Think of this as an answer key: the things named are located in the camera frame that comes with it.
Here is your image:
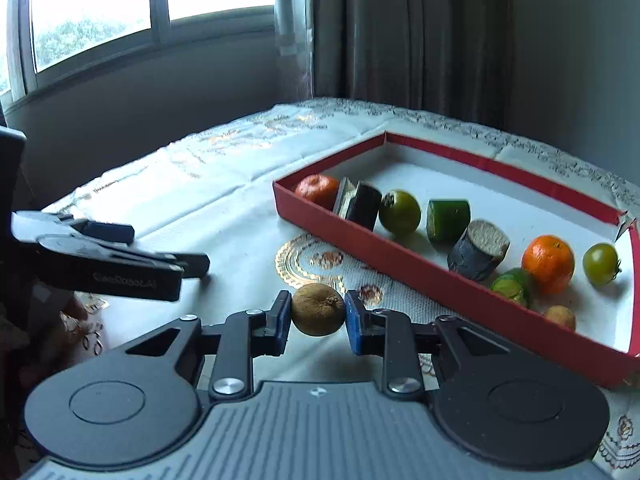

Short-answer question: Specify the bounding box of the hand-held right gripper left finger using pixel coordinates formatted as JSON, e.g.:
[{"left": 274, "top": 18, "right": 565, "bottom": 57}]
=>
[{"left": 120, "top": 290, "right": 294, "bottom": 402}]

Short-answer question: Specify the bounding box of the green tomato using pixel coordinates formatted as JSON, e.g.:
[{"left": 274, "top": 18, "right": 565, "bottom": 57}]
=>
[
  {"left": 378, "top": 189, "right": 424, "bottom": 235},
  {"left": 582, "top": 242, "right": 623, "bottom": 288}
]

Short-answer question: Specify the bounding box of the brown patterned curtain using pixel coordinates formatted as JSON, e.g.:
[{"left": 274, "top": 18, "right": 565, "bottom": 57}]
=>
[{"left": 309, "top": 0, "right": 514, "bottom": 129}]

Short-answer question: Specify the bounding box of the window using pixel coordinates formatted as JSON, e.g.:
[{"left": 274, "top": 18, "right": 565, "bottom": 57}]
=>
[{"left": 0, "top": 0, "right": 279, "bottom": 107}]

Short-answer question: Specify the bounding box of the sheer white curtain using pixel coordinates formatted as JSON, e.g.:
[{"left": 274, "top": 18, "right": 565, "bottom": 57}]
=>
[{"left": 274, "top": 0, "right": 317, "bottom": 107}]

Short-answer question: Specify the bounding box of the large orange tangerine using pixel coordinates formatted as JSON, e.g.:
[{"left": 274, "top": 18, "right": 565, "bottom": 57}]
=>
[{"left": 521, "top": 235, "right": 576, "bottom": 296}]

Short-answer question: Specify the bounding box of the brown longan fruit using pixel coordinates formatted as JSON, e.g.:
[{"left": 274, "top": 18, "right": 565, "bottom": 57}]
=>
[
  {"left": 542, "top": 305, "right": 578, "bottom": 334},
  {"left": 291, "top": 282, "right": 348, "bottom": 338}
]

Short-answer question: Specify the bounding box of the small orange tangerine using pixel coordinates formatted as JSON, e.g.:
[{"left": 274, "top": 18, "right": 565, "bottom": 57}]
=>
[{"left": 294, "top": 174, "right": 341, "bottom": 211}]

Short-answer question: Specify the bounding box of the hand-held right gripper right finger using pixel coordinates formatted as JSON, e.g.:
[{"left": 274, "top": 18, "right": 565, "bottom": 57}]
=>
[{"left": 344, "top": 290, "right": 507, "bottom": 396}]

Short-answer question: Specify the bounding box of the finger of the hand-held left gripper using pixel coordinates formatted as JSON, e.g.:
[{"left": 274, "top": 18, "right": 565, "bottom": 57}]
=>
[
  {"left": 12, "top": 211, "right": 136, "bottom": 247},
  {"left": 142, "top": 251, "right": 211, "bottom": 281}
]

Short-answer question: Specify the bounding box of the red cardboard box tray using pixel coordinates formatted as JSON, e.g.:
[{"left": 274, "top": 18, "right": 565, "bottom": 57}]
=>
[{"left": 272, "top": 131, "right": 640, "bottom": 390}]

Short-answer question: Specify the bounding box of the person's left hand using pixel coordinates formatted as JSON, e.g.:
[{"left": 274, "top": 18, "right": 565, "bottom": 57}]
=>
[{"left": 59, "top": 294, "right": 92, "bottom": 322}]

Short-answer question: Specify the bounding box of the green cucumber piece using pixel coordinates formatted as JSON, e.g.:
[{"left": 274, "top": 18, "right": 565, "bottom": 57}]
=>
[
  {"left": 426, "top": 199, "right": 472, "bottom": 244},
  {"left": 490, "top": 267, "right": 534, "bottom": 309}
]

